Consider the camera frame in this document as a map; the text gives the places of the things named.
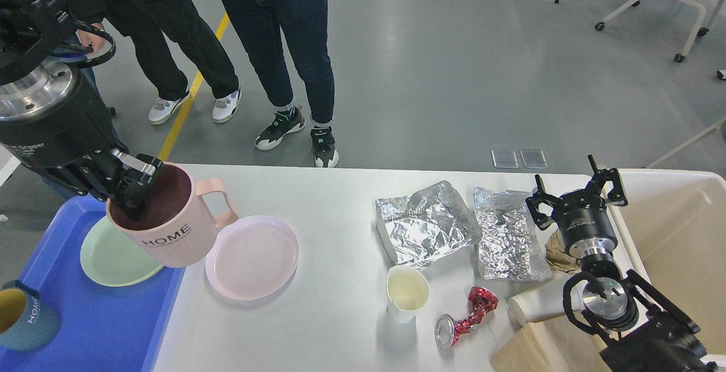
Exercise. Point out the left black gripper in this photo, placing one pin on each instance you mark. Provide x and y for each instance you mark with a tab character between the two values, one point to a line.
56	125

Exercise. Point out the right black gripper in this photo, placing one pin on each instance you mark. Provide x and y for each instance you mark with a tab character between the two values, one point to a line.
584	227

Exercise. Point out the pink mug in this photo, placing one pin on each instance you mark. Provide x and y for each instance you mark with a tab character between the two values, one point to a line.
177	227

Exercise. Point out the dark teal mug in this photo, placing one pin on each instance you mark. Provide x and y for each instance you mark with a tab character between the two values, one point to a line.
27	323

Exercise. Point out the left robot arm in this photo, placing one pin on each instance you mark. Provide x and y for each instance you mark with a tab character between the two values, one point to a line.
32	30

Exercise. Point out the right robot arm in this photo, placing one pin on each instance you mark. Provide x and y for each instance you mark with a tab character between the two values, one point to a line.
642	329

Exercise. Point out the crumpled brown paper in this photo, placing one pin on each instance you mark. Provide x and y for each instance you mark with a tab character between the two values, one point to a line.
556	256

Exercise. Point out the right floor plate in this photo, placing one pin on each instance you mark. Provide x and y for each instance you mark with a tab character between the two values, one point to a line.
534	159

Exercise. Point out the floor plate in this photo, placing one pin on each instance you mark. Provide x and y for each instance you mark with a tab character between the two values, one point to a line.
534	159
505	159

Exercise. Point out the narrow crumpled foil sheet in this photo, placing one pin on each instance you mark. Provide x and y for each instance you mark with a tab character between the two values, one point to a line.
508	248

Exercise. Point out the green plate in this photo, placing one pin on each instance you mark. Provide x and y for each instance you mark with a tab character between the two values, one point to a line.
109	258

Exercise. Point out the left floor plate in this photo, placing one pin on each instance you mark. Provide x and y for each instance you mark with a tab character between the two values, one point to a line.
505	159

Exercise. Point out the beige plastic bin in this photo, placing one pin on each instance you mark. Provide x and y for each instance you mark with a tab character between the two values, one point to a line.
675	230

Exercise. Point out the lying white paper cup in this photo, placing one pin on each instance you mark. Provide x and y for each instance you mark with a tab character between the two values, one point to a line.
542	302

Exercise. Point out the white side table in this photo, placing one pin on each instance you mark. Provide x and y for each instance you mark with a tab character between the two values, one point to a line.
9	163

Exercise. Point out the pink plate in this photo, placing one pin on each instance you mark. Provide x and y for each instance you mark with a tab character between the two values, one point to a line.
252	258

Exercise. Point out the large crumpled foil sheet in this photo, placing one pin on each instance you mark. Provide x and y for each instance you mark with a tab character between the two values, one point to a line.
425	226

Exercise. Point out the blue plastic tray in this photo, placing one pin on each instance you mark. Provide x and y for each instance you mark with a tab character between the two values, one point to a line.
102	328

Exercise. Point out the person in grey sweater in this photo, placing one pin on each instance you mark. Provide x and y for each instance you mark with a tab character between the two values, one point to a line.
151	24

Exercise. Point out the crushed red can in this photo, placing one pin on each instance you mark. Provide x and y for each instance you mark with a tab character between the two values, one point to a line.
480	302

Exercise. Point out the person in blue jeans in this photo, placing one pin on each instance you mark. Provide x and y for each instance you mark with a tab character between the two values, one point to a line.
92	13

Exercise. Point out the upright white paper cup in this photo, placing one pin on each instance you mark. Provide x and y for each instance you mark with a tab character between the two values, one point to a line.
407	291

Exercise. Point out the person in dark jeans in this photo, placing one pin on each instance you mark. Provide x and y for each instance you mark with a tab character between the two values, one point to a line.
266	28

